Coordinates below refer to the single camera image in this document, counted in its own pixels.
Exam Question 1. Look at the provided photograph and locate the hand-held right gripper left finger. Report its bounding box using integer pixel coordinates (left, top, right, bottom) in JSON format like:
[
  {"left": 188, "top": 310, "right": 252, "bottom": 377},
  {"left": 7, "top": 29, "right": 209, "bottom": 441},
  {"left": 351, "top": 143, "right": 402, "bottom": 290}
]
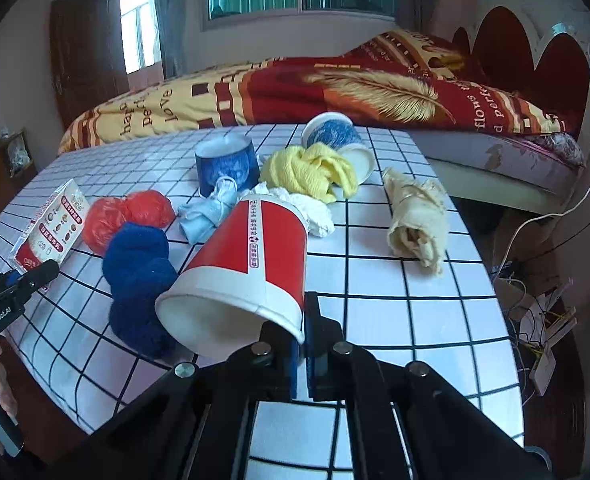
[{"left": 75, "top": 322, "right": 308, "bottom": 480}]

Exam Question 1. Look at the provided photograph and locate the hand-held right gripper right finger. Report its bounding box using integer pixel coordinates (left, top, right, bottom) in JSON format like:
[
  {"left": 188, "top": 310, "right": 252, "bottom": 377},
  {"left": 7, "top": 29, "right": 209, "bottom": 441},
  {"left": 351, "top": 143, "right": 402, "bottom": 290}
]
[{"left": 302, "top": 291, "right": 550, "bottom": 480}]

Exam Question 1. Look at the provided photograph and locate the white and red snack packet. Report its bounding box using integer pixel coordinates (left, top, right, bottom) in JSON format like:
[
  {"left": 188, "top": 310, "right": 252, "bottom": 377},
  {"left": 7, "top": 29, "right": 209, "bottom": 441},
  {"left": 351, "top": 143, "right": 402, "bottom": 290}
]
[{"left": 8, "top": 178, "right": 92, "bottom": 293}]

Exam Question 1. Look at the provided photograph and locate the blue cloth bundle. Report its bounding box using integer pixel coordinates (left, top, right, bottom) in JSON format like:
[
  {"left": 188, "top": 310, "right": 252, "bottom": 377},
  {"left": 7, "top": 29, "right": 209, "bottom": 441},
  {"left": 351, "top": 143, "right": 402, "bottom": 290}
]
[{"left": 102, "top": 222, "right": 178, "bottom": 358}]

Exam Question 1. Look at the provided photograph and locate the red plastic bag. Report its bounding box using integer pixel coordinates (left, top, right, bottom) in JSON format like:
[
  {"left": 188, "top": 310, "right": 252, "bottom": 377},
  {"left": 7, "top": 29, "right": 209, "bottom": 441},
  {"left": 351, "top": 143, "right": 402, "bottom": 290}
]
[{"left": 82, "top": 191, "right": 176, "bottom": 256}]

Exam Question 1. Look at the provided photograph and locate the red paper cup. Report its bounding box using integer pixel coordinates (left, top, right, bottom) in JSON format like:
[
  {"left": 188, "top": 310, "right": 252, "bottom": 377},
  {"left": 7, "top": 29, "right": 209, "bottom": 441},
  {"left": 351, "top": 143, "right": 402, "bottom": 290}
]
[{"left": 155, "top": 197, "right": 309, "bottom": 361}]

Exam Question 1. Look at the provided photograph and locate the white tissue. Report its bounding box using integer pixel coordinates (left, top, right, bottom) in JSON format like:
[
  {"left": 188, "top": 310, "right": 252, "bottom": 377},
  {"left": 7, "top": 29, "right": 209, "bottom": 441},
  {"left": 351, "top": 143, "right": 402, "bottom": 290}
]
[{"left": 250, "top": 182, "right": 336, "bottom": 238}]

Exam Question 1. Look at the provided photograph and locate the light blue cloth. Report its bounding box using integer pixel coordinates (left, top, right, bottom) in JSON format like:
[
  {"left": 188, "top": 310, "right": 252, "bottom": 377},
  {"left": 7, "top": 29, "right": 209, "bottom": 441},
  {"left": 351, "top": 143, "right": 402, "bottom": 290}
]
[{"left": 177, "top": 176, "right": 241, "bottom": 243}]

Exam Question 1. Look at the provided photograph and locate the beige cloth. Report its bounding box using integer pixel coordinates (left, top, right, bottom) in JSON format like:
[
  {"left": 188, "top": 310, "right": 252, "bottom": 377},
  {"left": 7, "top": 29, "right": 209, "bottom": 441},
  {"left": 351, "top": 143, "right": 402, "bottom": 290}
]
[{"left": 382, "top": 167, "right": 450, "bottom": 276}]

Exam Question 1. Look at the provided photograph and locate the white checked tablecloth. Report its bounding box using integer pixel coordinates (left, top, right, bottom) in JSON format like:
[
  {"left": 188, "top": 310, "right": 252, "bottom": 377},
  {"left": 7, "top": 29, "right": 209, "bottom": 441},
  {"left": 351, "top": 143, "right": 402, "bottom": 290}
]
[{"left": 0, "top": 124, "right": 526, "bottom": 480}]

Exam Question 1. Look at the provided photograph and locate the cardboard box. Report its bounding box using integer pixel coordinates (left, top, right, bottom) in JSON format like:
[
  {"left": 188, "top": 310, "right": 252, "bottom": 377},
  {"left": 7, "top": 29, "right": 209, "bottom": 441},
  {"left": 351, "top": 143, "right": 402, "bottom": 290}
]
[{"left": 492, "top": 276, "right": 528, "bottom": 321}]

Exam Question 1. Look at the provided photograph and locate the upright blue paper cup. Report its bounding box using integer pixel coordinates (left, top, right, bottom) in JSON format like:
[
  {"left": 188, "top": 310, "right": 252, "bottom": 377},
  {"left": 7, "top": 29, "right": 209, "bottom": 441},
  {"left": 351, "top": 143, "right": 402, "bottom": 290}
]
[{"left": 194, "top": 135, "right": 261, "bottom": 198}]

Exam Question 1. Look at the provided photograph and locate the white power strip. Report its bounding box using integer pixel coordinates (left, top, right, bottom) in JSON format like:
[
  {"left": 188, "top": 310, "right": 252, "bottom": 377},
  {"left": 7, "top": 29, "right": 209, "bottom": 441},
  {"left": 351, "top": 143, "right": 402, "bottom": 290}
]
[{"left": 531, "top": 352, "right": 556, "bottom": 395}]

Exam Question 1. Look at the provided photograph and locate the dark wooden wardrobe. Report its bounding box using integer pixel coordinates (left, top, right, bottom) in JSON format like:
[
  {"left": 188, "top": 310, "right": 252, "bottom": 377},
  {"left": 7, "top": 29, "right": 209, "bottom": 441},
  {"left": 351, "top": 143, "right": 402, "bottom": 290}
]
[{"left": 50, "top": 0, "right": 128, "bottom": 106}]

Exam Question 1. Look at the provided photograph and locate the blue patterned paper cup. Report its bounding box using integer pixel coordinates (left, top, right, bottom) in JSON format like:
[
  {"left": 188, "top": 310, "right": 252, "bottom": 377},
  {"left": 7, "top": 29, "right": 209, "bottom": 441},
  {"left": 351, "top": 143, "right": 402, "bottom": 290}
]
[{"left": 301, "top": 112, "right": 376, "bottom": 183}]

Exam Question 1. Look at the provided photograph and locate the white router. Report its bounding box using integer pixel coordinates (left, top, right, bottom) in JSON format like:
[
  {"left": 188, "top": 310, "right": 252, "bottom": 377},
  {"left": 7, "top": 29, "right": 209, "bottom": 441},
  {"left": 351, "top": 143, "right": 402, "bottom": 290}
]
[{"left": 517, "top": 292, "right": 578, "bottom": 356}]

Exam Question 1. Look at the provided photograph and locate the small window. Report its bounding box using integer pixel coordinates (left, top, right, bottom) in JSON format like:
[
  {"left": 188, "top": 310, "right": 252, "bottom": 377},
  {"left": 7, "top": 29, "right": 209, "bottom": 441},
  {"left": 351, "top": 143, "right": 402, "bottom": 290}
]
[{"left": 120, "top": 0, "right": 158, "bottom": 73}]

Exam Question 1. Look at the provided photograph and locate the bed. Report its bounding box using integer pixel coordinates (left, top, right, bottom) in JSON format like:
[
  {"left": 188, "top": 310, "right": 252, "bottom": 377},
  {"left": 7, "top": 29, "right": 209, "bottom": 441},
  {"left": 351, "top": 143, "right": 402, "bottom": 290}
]
[{"left": 410, "top": 130, "right": 588, "bottom": 213}]

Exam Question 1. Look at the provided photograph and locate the red and yellow printed blanket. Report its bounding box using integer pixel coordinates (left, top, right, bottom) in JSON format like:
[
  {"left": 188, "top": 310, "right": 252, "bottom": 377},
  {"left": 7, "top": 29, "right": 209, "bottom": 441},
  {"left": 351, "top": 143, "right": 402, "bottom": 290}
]
[{"left": 58, "top": 29, "right": 580, "bottom": 156}]

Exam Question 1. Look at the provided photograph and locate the red padded headboard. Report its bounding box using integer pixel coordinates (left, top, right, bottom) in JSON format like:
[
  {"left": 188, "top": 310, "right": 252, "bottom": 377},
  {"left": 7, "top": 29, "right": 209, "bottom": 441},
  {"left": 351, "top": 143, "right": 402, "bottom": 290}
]
[{"left": 450, "top": 2, "right": 590, "bottom": 131}]

